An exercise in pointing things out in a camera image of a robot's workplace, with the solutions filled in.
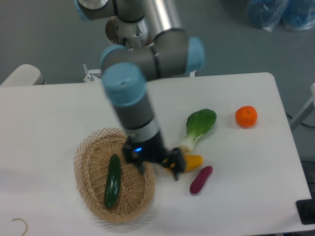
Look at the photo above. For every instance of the woven wicker basket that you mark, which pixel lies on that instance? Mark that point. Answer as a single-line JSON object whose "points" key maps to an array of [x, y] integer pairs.
{"points": [[91, 170]]}

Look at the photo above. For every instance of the green cucumber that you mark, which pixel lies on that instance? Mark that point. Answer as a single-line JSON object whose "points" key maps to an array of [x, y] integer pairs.
{"points": [[113, 182]]}

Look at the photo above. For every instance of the green bok choy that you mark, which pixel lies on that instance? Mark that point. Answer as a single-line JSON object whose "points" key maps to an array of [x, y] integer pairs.
{"points": [[198, 124]]}

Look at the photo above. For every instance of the orange tangerine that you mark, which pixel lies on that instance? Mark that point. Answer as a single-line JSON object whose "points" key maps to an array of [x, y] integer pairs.
{"points": [[246, 116]]}

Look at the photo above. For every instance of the white chair armrest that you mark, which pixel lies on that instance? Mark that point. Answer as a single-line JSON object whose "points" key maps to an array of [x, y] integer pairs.
{"points": [[24, 75]]}

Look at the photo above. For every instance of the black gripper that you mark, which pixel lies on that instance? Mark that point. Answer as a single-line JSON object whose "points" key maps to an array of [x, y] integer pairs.
{"points": [[153, 150]]}

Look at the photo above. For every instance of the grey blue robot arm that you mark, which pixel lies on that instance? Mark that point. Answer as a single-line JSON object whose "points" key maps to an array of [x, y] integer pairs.
{"points": [[125, 71]]}

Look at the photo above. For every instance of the tan rubber band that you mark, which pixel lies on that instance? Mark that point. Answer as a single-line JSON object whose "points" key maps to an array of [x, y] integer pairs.
{"points": [[22, 220]]}

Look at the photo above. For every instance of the yellow squash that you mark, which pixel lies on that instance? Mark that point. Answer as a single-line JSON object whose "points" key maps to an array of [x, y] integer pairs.
{"points": [[192, 161]]}

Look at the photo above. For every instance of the blue plastic bag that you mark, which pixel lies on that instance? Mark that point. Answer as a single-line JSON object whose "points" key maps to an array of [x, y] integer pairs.
{"points": [[296, 15]]}

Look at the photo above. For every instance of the white table leg frame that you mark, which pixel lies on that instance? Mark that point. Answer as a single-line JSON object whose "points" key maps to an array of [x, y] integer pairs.
{"points": [[306, 110]]}

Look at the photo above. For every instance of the black device at table edge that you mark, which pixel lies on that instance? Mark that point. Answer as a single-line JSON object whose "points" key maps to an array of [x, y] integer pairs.
{"points": [[306, 211]]}

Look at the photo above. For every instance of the purple sweet potato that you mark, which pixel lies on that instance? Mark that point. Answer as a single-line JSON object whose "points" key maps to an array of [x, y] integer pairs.
{"points": [[200, 180]]}

